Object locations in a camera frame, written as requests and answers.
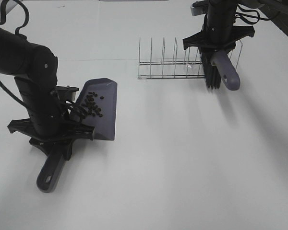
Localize pile of coffee beans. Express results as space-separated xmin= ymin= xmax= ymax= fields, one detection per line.
xmin=81 ymin=91 xmax=105 ymax=117

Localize grey hand brush black bristles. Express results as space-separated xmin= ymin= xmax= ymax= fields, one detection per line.
xmin=201 ymin=49 xmax=240 ymax=91

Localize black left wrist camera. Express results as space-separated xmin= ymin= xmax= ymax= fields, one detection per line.
xmin=55 ymin=85 xmax=79 ymax=101

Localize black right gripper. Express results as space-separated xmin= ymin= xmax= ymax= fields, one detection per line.
xmin=183 ymin=25 xmax=255 ymax=66

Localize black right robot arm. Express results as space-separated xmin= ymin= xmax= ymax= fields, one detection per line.
xmin=183 ymin=0 xmax=288 ymax=65

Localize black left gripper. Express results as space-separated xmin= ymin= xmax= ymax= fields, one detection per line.
xmin=8 ymin=118 xmax=95 ymax=161

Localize grey plastic dustpan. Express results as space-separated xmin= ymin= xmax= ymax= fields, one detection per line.
xmin=36 ymin=78 xmax=118 ymax=193

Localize chrome wire dish rack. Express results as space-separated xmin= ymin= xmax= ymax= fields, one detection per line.
xmin=137 ymin=38 xmax=243 ymax=80

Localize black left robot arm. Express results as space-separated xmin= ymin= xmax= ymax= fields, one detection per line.
xmin=0 ymin=28 xmax=94 ymax=160

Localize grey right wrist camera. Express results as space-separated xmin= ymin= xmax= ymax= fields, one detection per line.
xmin=190 ymin=0 xmax=208 ymax=16

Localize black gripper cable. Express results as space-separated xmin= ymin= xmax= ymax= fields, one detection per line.
xmin=59 ymin=99 xmax=88 ymax=120
xmin=234 ymin=3 xmax=279 ymax=26

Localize black left arm hose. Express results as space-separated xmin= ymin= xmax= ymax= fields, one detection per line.
xmin=0 ymin=0 xmax=31 ymax=35

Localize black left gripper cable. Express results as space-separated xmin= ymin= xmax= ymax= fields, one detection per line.
xmin=59 ymin=99 xmax=88 ymax=120

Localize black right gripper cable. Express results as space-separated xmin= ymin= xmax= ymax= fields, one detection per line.
xmin=234 ymin=3 xmax=279 ymax=26

